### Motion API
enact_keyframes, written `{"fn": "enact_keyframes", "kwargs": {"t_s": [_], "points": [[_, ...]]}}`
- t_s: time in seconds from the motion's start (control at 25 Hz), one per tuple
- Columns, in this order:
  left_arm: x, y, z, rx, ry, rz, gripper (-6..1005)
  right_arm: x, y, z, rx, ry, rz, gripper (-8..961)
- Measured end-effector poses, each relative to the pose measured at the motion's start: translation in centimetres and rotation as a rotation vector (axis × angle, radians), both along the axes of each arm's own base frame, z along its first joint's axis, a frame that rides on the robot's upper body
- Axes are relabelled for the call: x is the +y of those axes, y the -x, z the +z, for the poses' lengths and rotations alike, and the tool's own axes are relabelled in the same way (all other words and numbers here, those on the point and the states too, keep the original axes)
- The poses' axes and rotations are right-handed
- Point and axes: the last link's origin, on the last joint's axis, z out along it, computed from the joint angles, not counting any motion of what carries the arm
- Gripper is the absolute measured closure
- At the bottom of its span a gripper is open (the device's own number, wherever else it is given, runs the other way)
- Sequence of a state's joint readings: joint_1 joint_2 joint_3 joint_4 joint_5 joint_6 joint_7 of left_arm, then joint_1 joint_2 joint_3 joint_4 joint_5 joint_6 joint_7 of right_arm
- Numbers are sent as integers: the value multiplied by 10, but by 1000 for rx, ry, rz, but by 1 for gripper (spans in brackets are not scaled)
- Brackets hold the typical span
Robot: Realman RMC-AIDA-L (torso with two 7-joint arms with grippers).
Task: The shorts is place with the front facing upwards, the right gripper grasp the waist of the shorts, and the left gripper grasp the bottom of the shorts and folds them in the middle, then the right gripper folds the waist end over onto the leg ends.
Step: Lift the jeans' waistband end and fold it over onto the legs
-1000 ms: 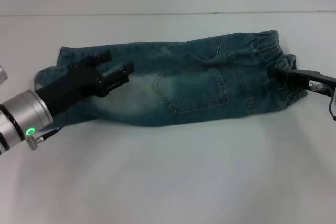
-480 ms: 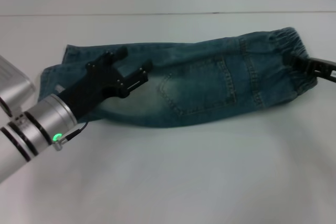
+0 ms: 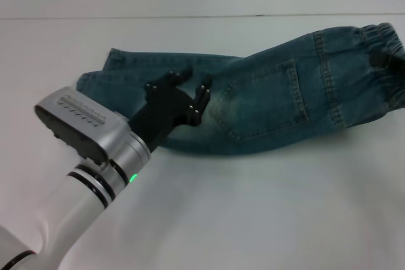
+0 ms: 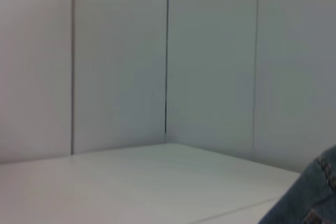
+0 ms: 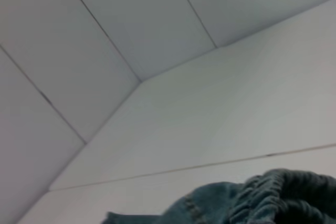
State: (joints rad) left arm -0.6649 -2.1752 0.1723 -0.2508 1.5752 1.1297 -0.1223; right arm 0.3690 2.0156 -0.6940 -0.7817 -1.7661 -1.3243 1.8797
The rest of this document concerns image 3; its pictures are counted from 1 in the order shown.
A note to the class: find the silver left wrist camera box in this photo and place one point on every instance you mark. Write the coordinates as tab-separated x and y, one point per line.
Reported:
82	121

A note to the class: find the blue denim shorts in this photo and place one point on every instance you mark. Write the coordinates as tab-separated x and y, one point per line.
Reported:
269	93

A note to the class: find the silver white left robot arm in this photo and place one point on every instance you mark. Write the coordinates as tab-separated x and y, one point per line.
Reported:
72	219

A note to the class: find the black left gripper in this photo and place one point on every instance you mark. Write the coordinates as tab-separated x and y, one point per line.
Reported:
166	108

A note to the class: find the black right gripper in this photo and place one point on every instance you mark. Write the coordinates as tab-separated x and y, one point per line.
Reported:
399	74

